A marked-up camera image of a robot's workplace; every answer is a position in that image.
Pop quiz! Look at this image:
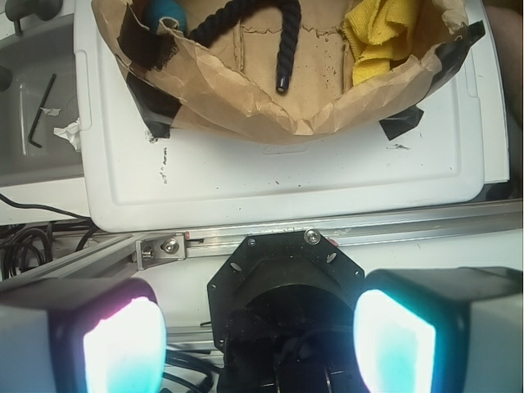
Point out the black hex key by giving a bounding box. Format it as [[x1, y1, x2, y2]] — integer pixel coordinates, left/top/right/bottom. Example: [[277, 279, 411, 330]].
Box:
[[28, 74, 56, 148]]

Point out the aluminium frame rail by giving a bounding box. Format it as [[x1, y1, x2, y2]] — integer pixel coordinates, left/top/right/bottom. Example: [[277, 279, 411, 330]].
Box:
[[1, 199, 523, 282]]

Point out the crumpled white paper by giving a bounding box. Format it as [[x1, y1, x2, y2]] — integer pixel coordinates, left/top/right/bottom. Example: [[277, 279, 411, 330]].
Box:
[[53, 118, 82, 153]]

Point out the yellow cloth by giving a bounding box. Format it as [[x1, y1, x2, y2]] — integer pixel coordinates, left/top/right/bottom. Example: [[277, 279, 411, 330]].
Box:
[[341, 1, 432, 92]]

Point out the dark blue rope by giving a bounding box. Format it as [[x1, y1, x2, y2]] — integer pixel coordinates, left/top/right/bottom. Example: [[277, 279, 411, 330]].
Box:
[[188, 0, 303, 95]]

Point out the metal corner bracket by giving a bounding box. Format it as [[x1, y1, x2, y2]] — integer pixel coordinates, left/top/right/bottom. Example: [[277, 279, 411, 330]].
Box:
[[135, 233, 187, 271]]

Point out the black cable bundle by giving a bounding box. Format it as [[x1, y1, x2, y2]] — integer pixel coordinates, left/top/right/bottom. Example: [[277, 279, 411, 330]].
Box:
[[0, 192, 97, 282]]

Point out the teal yarn ball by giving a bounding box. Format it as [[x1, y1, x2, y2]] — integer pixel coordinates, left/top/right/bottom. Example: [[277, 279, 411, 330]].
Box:
[[142, 0, 187, 34]]

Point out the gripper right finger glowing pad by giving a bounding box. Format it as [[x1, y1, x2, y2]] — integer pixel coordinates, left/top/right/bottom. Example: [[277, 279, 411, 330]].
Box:
[[353, 267, 523, 392]]

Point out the brown paper bag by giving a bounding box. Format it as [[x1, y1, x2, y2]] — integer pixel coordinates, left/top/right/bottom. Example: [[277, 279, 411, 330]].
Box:
[[91, 1, 469, 144]]

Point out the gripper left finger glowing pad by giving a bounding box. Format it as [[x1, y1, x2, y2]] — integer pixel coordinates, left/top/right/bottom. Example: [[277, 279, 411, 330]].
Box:
[[1, 278, 167, 392]]

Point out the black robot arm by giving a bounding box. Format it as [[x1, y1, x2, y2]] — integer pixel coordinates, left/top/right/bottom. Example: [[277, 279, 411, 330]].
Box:
[[1, 233, 523, 392]]

